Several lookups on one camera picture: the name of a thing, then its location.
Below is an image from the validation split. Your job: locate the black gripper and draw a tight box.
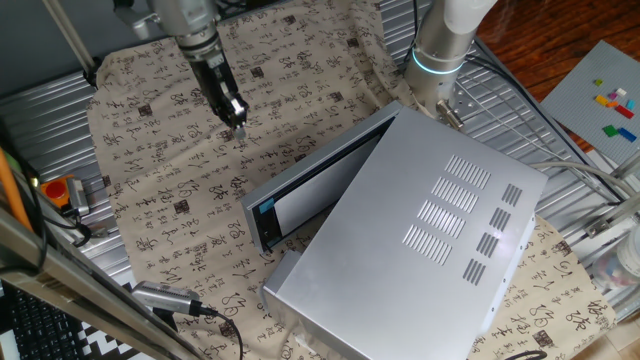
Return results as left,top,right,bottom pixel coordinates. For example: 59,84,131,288
187,47,251,142

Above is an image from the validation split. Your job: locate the silver microwave body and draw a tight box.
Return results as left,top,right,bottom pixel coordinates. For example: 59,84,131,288
259,104,550,360

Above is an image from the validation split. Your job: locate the beige calligraphy print tablecloth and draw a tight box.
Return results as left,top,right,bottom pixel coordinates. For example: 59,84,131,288
85,0,619,360

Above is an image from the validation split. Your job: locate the small silver metal device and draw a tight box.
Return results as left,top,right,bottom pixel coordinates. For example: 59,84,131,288
66,177,92,217

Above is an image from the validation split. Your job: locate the grey diagonal rod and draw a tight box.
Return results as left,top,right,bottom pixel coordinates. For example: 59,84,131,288
42,0,101,89

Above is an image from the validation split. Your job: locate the orange emergency stop button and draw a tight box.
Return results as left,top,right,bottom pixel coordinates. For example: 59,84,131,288
39,174,76,210

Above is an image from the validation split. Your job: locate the orange pole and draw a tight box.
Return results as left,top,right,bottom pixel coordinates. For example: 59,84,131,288
0,147,34,234

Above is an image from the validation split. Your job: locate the black and white marker tag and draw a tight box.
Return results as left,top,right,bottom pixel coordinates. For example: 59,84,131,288
74,282,151,360

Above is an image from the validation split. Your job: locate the black keyboard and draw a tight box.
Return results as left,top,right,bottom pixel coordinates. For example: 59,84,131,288
0,284,89,360

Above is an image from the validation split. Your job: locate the grey lego baseplate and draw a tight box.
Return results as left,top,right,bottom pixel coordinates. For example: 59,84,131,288
539,39,640,166

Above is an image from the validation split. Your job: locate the clear plastic jar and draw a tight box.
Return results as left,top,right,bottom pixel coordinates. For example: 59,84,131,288
592,233,640,292

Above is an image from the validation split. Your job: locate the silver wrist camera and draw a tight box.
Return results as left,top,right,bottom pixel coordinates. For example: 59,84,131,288
113,0,162,41

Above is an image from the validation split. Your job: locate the black camera cable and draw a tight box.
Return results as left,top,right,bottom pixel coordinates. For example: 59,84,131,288
197,304,246,360

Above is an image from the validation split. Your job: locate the black frame cable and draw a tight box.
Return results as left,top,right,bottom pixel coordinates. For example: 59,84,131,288
0,119,94,279

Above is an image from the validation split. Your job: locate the aluminium frame bar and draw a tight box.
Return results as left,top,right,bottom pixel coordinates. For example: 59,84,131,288
0,207,201,360

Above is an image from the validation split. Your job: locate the black base cable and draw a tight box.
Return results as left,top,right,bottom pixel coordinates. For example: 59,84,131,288
464,37,629,205

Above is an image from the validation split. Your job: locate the grey base cable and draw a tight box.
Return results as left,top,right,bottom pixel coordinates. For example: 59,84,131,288
434,97,639,199

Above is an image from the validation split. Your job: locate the aluminium profile bracket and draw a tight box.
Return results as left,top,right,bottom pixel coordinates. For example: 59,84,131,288
583,149,640,239

